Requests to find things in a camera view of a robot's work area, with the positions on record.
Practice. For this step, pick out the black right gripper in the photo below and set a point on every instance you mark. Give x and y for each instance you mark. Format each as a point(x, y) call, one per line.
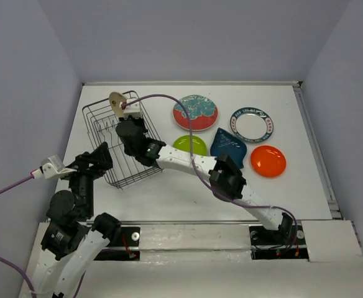
point(140, 120)

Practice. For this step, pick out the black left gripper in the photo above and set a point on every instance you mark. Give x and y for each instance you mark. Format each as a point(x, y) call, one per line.
point(101, 155)

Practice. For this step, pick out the cream plate with ink motifs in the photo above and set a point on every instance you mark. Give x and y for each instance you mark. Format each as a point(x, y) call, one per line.
point(116, 101)

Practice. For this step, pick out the lime green round plate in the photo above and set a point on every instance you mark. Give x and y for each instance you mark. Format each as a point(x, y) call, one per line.
point(183, 143)

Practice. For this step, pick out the red and teal floral plate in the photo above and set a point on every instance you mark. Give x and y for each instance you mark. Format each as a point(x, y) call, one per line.
point(202, 111)

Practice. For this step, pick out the dark blue leaf-shaped plate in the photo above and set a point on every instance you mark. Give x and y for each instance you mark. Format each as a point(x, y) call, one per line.
point(226, 143)

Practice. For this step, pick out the white plate with teal rim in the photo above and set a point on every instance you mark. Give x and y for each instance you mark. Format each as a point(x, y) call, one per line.
point(252, 125)

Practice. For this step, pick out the orange round plate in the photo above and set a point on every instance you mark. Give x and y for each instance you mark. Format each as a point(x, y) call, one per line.
point(268, 161)

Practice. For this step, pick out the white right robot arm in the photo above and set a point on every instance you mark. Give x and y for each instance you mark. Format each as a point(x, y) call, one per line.
point(220, 174)

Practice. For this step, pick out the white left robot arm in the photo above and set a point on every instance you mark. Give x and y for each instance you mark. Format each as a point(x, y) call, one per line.
point(68, 246)

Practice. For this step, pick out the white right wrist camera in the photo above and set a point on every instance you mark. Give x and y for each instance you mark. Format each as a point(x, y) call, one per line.
point(130, 108)

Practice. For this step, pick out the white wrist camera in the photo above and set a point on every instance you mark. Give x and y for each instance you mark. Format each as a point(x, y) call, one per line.
point(52, 168)
point(130, 108)

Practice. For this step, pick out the metal wire dish rack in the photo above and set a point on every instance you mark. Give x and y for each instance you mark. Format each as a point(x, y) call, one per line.
point(101, 123)

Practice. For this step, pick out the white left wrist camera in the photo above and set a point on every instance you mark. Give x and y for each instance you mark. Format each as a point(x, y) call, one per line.
point(52, 168)

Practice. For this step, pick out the aluminium mounting rail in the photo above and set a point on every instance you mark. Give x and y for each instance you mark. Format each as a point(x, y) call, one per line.
point(250, 222)

